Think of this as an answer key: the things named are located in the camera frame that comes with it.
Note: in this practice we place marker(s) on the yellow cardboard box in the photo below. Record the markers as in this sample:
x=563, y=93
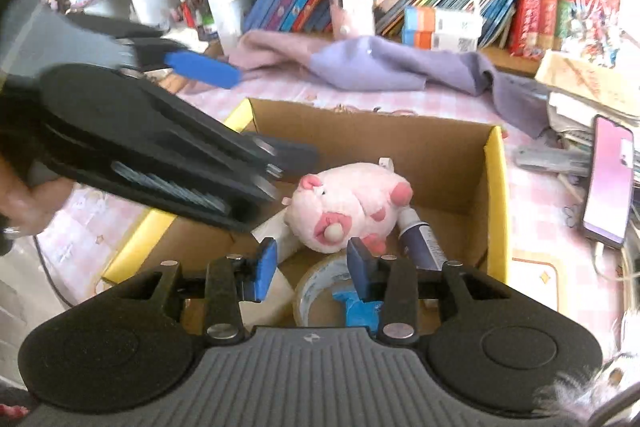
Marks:
x=450, y=167

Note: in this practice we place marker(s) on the smartphone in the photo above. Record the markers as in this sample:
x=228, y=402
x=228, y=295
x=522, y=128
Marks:
x=607, y=179

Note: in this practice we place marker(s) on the white spray bottle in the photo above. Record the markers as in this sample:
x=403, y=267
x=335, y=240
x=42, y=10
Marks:
x=422, y=237

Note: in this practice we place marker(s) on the brown cardboard notebook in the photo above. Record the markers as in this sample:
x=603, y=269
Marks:
x=580, y=77

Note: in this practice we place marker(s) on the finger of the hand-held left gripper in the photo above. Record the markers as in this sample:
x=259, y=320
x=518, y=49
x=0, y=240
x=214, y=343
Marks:
x=200, y=69
x=290, y=154

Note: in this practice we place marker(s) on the pink plush pig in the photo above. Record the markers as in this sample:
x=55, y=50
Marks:
x=345, y=202

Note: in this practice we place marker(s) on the purple cloth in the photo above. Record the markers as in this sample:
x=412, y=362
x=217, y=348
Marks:
x=380, y=64

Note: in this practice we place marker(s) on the fluffy grey fur trim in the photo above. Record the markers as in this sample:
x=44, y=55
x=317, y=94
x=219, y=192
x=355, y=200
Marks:
x=590, y=387

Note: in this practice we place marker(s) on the red boxed books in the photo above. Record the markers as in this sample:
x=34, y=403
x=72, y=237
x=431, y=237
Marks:
x=565, y=14

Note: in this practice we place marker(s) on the orange and blue boxes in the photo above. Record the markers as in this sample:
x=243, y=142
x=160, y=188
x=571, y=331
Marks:
x=440, y=27

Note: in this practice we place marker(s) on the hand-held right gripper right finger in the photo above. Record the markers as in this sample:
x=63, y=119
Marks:
x=358, y=272

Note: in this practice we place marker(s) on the clear tape roll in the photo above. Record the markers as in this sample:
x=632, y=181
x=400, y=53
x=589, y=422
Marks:
x=320, y=279

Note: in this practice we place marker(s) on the small red bottle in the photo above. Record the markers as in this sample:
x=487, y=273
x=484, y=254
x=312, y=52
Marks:
x=189, y=13

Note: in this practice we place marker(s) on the white power adapter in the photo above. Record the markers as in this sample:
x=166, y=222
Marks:
x=279, y=239

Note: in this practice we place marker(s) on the person's left hand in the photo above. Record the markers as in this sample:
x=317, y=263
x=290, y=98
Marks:
x=30, y=207

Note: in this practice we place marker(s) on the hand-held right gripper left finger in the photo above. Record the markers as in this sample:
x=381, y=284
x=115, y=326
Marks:
x=266, y=272

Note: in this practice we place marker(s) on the pink carton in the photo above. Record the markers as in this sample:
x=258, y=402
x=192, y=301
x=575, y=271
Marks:
x=352, y=2

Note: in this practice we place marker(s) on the stack of papers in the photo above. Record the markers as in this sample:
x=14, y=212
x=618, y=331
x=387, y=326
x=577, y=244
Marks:
x=575, y=132

